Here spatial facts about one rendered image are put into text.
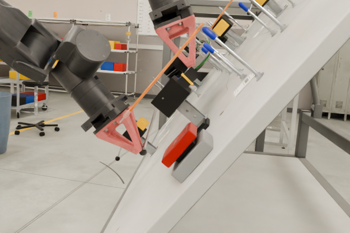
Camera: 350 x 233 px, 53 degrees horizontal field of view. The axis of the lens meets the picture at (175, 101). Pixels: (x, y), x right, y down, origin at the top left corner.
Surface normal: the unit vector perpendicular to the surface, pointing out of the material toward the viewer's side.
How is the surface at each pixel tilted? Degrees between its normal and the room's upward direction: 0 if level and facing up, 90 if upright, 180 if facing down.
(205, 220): 0
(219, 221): 0
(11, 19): 72
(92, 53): 58
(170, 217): 90
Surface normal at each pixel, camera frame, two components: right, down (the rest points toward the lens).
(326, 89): -0.22, 0.14
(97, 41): 0.54, -0.39
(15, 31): 0.81, -0.18
